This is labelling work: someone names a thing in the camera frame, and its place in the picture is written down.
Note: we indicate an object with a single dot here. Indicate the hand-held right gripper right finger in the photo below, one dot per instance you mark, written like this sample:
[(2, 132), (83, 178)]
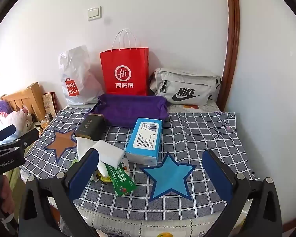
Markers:
[(217, 175)]

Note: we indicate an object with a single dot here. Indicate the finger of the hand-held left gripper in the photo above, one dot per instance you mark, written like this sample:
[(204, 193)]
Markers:
[(7, 131), (27, 137)]

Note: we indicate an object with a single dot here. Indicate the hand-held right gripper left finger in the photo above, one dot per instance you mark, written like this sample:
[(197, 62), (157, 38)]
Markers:
[(83, 174)]

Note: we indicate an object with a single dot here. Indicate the white glove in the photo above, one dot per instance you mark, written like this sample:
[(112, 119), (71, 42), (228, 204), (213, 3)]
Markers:
[(85, 145)]

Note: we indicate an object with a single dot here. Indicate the white foam block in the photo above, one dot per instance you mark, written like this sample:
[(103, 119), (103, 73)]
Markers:
[(109, 153)]

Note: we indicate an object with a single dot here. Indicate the green sachet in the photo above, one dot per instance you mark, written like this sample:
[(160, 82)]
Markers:
[(122, 180)]

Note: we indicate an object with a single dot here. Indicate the purple fabric tray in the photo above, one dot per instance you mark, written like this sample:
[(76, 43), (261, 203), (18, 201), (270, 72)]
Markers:
[(130, 111)]

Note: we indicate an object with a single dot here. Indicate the person's left hand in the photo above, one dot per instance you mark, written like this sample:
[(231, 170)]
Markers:
[(3, 186)]

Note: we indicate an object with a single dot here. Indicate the pastel printed quilt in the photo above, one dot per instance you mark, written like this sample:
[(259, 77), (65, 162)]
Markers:
[(12, 118)]

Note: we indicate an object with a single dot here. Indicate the wooden nightstand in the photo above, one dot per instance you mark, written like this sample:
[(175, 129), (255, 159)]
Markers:
[(43, 126)]

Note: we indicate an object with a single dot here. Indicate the green bed sheet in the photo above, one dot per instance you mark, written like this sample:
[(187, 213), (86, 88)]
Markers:
[(14, 177)]

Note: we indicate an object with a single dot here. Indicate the wooden headboard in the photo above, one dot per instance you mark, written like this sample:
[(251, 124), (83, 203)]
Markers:
[(27, 96)]

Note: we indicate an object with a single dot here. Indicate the grey checked mat with stars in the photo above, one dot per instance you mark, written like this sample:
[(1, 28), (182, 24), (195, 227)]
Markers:
[(192, 138)]

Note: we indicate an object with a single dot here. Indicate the dark green tea tin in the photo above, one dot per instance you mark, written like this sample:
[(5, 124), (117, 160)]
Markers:
[(90, 127)]

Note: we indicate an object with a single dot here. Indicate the blue tissue pack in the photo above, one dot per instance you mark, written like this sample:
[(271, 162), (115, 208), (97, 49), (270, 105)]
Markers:
[(144, 140)]

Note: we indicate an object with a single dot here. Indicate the white plastic shopping bag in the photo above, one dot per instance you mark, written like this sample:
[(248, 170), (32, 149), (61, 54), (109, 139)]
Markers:
[(76, 79)]

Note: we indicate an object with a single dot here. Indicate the grey waist bag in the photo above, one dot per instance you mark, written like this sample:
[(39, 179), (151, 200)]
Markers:
[(185, 86)]

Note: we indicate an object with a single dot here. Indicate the red paper shopping bag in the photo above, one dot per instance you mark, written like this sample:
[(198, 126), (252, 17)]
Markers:
[(124, 74)]

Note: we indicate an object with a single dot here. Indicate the brown wooden door frame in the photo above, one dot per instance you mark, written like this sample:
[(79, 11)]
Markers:
[(230, 42)]

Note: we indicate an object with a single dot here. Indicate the white wall light switch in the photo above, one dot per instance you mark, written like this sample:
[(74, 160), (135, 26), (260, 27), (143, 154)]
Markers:
[(94, 13)]

